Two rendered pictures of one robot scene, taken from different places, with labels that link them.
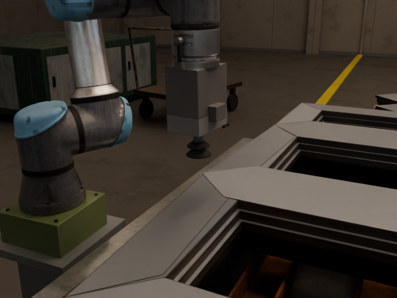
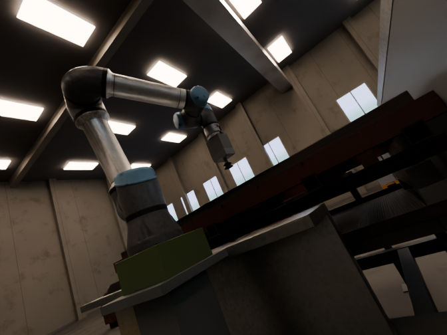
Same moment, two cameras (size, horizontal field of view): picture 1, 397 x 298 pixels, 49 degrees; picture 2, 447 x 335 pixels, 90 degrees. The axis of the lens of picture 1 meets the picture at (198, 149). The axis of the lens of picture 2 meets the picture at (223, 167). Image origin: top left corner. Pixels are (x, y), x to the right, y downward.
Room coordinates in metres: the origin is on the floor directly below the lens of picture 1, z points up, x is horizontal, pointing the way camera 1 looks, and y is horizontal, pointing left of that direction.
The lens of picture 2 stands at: (0.64, 0.95, 0.72)
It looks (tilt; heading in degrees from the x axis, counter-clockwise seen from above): 15 degrees up; 275
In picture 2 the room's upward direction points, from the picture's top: 24 degrees counter-clockwise
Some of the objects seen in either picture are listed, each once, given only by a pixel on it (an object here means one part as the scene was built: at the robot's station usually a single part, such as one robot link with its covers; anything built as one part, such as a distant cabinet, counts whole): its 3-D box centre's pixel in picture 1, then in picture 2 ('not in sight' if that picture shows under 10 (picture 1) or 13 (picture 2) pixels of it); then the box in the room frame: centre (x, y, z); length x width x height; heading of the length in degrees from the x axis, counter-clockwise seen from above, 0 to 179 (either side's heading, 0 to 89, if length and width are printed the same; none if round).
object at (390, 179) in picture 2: not in sight; (386, 165); (-3.24, -6.36, 0.59); 1.19 x 0.80 x 1.19; 65
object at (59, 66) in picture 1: (51, 70); not in sight; (5.46, 1.84, 0.40); 2.03 x 1.86 x 0.80; 153
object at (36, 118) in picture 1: (46, 133); (139, 191); (0.94, 0.35, 0.93); 0.13 x 0.12 x 0.14; 127
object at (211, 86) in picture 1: (201, 94); (221, 146); (0.68, -0.01, 1.07); 0.10 x 0.09 x 0.16; 55
